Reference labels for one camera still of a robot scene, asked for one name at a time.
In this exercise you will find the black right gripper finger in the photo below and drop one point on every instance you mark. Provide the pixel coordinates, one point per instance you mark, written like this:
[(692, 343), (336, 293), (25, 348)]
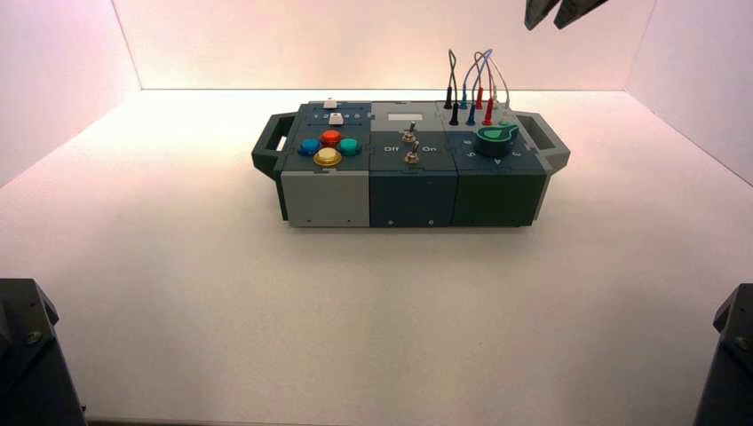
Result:
[(573, 12), (536, 13)]

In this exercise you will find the green rotary knob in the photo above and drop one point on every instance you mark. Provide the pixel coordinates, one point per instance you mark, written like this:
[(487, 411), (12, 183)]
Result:
[(493, 142)]

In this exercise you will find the modular control panel box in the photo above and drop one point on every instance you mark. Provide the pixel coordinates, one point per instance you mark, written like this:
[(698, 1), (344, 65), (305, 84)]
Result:
[(412, 188)]

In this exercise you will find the white slider knob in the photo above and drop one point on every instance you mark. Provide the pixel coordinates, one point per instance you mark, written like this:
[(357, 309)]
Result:
[(330, 104), (335, 119)]

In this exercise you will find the teal round push button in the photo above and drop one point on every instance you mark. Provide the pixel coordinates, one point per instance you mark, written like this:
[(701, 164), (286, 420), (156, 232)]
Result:
[(349, 146)]

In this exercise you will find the red round push button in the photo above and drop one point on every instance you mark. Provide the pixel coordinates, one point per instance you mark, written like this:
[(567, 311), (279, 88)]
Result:
[(330, 138)]

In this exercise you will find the yellow round push button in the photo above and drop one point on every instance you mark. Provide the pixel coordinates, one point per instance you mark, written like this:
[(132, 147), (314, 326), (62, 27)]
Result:
[(327, 157)]

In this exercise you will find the blue round push button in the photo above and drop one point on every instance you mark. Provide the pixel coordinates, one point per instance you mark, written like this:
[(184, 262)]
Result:
[(309, 146)]

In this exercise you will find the metal toggle switch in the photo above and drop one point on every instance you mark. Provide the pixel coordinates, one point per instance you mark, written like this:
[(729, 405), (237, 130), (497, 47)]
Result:
[(413, 156), (409, 135)]

